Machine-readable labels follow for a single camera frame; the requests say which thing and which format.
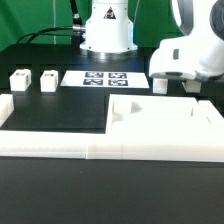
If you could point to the white square table top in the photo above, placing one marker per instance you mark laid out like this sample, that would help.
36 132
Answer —
134 113

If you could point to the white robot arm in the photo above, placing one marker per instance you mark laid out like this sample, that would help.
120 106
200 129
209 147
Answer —
110 31

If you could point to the white U-shaped obstacle fence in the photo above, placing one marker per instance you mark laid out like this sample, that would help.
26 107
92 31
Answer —
190 144

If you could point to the white sheet with markers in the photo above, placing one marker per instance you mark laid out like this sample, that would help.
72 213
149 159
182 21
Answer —
104 79

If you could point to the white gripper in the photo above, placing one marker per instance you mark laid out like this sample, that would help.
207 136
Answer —
188 58

